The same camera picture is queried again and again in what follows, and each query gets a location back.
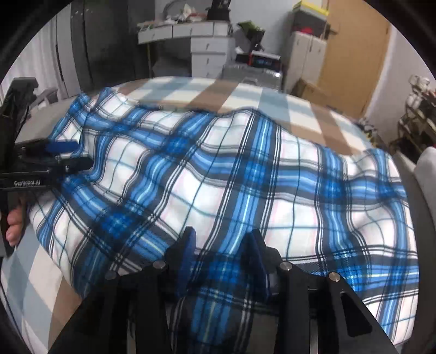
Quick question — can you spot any blue white plaid shirt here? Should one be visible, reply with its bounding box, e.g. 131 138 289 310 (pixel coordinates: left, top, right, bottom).
28 88 419 353

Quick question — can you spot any black red box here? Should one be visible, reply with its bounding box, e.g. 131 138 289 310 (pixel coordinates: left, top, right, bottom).
235 51 281 72

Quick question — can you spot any cardboard box on floor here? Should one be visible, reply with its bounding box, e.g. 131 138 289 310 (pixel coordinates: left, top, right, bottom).
291 79 327 104

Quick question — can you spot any wooden door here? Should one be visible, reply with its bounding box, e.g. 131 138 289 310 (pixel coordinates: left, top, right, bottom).
317 0 390 118

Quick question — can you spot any white drawer desk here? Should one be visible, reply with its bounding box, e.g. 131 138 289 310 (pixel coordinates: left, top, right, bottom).
137 21 236 79

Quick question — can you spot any wooden shoe rack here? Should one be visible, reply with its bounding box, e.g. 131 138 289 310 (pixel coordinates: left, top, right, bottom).
389 75 435 163

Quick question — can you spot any silver aluminium suitcase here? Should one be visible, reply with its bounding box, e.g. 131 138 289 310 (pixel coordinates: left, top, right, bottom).
221 64 282 91

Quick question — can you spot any grey pillow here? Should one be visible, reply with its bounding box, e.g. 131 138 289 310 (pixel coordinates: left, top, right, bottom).
395 146 436 239

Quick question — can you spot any checked bed sheet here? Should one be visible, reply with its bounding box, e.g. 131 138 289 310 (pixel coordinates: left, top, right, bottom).
1 77 371 353

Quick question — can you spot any person left hand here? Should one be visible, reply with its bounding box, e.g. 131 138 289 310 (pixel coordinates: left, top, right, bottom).
5 196 27 247

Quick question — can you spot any dark wardrobe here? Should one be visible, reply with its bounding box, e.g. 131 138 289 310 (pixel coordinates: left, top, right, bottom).
50 1 155 97

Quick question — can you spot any green flower bouquet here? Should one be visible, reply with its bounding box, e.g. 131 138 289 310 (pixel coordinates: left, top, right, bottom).
237 21 265 52

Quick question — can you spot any stack of shoe boxes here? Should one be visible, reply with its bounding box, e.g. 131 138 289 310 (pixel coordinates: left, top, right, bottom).
291 1 329 38

